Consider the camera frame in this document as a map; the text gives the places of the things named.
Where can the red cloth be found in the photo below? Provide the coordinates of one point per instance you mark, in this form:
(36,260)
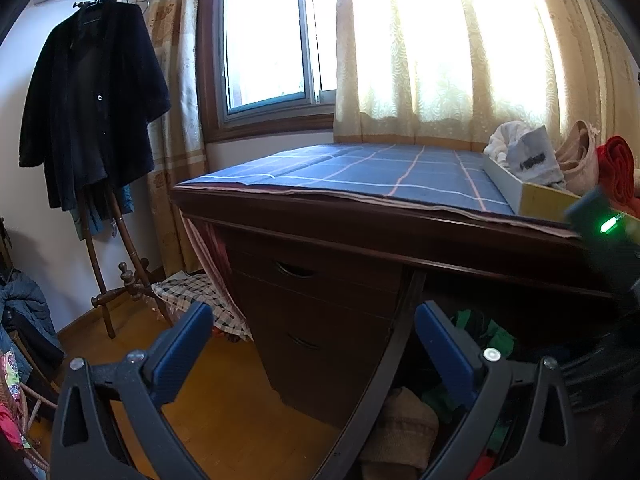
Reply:
(10,425)

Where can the small side drawer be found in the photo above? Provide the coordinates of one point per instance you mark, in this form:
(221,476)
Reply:
(340,277)

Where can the blue plaid cloth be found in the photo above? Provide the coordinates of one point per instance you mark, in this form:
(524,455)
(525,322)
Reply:
(375,170)

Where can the shallow cardboard tray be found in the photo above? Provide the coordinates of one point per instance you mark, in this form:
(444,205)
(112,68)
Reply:
(542,202)

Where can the blue-grey padded jacket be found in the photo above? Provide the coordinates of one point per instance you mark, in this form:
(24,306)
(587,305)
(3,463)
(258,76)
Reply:
(30,310)

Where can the pink striped cloth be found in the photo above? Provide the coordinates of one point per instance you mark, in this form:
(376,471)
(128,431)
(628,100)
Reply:
(210,260)

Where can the beige ribbed knit garment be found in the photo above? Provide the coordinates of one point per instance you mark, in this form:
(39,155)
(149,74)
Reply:
(400,430)

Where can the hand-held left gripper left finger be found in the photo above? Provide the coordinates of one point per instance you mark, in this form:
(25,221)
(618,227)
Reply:
(182,355)

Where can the beige lace curtain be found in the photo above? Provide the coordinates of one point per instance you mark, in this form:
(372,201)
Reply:
(450,50)

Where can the checkered cloth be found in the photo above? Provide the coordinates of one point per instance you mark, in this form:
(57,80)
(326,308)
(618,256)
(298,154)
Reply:
(200,295)

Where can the dark wooden desk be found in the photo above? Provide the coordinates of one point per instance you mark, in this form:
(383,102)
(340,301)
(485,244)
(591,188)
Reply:
(350,230)

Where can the dark navy coat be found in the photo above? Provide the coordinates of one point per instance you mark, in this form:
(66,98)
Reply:
(90,110)

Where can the colourful patterned cloth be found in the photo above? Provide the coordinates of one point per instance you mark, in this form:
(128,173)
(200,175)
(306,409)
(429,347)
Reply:
(9,375)

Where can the teal garment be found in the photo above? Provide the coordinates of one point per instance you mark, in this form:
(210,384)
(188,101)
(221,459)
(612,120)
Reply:
(125,200)

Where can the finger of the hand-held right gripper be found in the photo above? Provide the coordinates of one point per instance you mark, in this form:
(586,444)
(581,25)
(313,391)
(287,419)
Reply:
(595,370)

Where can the tan patterned curtain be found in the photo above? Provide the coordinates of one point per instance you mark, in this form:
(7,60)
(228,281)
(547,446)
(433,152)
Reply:
(175,110)

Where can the wooden coat rack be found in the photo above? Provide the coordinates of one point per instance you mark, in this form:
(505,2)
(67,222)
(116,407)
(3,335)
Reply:
(95,260)

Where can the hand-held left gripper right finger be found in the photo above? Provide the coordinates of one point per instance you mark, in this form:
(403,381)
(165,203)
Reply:
(445,355)

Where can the large side drawer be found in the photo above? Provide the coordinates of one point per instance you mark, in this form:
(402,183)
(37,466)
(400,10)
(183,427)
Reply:
(340,360)

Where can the wood-framed window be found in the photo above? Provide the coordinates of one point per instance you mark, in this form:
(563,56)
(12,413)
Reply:
(270,35)

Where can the bright red underwear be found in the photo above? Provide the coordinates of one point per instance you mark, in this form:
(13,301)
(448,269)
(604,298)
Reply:
(617,165)

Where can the dark red underwear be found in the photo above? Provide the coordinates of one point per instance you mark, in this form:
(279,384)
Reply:
(482,466)

